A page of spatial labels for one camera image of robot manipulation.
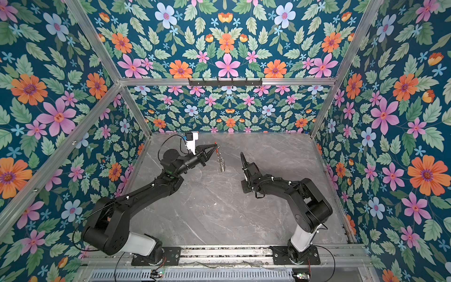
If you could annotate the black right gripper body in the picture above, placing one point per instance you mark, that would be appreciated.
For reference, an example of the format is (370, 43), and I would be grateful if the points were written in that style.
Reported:
(247, 186)

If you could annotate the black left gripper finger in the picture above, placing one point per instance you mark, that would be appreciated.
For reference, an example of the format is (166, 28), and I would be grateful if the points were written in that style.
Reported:
(204, 159)
(208, 149)

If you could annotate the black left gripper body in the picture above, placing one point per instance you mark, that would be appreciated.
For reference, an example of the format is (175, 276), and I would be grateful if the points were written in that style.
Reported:
(189, 161)

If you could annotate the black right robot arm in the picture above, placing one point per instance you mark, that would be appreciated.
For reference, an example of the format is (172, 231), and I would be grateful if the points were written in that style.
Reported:
(308, 205)

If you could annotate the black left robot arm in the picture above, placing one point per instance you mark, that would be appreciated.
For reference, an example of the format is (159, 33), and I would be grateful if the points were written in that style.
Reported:
(108, 227)

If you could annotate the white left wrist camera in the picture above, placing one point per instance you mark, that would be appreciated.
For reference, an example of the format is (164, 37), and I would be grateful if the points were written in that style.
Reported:
(190, 140)

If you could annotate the black hook rail on frame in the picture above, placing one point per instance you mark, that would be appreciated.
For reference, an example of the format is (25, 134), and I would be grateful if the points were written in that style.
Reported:
(217, 82)

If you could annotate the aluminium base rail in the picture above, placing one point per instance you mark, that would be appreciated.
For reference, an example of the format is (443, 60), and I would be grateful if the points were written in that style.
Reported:
(237, 256)

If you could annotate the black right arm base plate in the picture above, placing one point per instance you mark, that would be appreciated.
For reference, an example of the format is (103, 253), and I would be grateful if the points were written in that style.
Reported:
(281, 256)

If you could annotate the white vented cable duct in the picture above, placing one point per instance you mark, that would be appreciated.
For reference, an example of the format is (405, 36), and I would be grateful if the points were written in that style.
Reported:
(193, 275)

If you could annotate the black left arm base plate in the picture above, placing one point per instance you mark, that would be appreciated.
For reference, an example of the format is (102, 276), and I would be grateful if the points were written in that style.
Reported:
(162, 256)

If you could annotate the aluminium frame horizontal rear bar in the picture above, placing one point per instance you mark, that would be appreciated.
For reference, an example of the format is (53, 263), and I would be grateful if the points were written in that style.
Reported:
(266, 81)

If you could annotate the aluminium frame bar left side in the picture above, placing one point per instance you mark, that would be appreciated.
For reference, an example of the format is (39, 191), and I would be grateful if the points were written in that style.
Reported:
(15, 208)

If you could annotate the aluminium frame post left rear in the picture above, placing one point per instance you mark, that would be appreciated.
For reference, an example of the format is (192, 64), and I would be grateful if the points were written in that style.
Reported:
(81, 17)

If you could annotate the aluminium frame post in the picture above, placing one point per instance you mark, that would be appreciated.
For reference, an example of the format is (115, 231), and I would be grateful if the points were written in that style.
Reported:
(81, 17)
(366, 21)

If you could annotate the aluminium frame post right rear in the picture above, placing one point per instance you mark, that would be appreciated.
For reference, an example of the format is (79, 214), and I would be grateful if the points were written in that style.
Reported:
(366, 21)

